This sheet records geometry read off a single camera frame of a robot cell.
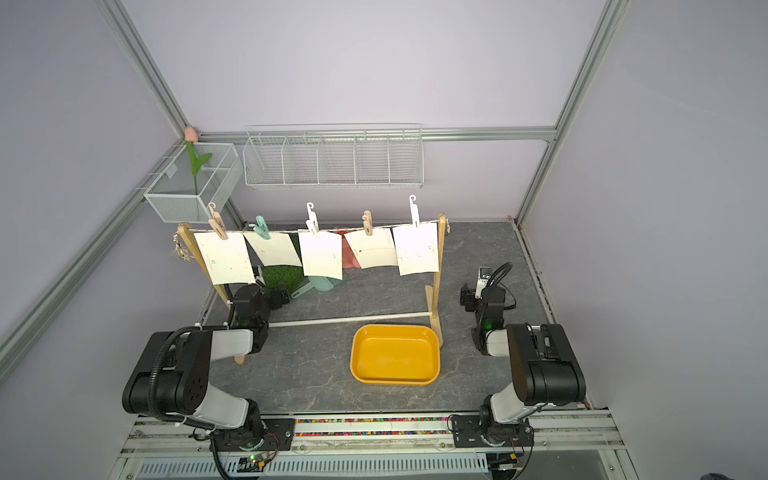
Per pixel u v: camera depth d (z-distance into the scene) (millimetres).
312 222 591
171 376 454
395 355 866
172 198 772
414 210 594
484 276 807
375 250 658
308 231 598
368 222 581
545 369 451
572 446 728
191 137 894
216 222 569
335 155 1025
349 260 656
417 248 643
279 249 651
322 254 651
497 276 757
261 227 596
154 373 418
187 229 587
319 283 1021
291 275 992
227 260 633
